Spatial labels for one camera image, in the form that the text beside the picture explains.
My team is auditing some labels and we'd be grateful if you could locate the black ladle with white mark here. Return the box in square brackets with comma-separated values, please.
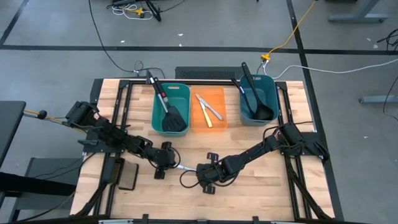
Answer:
[230, 77, 256, 119]

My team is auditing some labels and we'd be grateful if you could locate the black cable tangle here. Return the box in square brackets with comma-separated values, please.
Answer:
[376, 28, 398, 50]

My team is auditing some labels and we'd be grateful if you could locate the green-teal plastic bin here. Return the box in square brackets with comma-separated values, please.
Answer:
[150, 83, 192, 138]

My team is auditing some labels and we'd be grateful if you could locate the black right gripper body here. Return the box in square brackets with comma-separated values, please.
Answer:
[201, 152, 233, 195]

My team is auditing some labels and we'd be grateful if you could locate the tangled cable bundle with plug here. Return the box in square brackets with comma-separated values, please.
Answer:
[105, 0, 187, 22]

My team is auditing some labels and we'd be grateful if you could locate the knife with yellow handle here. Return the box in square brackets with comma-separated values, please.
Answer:
[198, 99, 213, 129]

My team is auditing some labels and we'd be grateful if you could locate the thin black floor cable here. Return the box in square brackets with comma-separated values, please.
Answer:
[382, 76, 398, 122]

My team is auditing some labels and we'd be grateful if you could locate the orange translucent plastic bin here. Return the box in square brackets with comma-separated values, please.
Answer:
[190, 86, 228, 133]

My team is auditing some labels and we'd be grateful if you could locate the yellow cord with black ball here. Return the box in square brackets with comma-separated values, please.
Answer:
[23, 108, 68, 123]

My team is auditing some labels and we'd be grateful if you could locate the gripper cable loop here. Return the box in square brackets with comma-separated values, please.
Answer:
[179, 169, 203, 189]
[169, 147, 182, 168]

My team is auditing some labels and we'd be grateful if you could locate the black side desk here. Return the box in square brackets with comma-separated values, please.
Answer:
[0, 100, 27, 167]

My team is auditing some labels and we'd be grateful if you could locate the black mesh box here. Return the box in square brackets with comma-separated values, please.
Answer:
[101, 157, 126, 185]

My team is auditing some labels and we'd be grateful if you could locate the right gripper cable loop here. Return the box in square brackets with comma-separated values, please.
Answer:
[179, 169, 203, 189]

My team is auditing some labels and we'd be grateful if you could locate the white floor cable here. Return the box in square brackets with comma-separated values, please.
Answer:
[262, 58, 398, 80]

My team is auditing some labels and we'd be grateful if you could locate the grey desk foot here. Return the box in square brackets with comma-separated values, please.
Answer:
[359, 95, 398, 105]

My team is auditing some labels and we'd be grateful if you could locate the black spatula with red mark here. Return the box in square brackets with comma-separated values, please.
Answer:
[154, 77, 188, 133]

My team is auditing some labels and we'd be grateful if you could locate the grey stool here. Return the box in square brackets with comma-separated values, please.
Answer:
[15, 157, 83, 215]

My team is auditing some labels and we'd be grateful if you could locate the left gripper cable loop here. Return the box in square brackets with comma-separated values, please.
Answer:
[169, 147, 182, 168]

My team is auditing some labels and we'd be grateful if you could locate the black slotted spatula steel handle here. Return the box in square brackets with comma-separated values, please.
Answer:
[146, 70, 188, 133]

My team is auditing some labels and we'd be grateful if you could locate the black computer case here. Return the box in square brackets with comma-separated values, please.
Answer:
[175, 66, 253, 80]

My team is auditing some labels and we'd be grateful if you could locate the blue-teal plastic bin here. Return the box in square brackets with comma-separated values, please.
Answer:
[239, 73, 279, 127]

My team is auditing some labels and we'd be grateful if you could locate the grey desk base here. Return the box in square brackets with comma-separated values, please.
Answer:
[328, 0, 389, 23]

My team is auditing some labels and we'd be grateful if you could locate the black bar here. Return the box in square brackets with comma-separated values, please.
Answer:
[0, 172, 77, 197]

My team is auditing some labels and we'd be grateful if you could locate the yellow extension cable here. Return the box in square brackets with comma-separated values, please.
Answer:
[260, 0, 318, 61]

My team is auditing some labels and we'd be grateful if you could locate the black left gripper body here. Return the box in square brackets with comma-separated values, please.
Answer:
[154, 141, 178, 180]

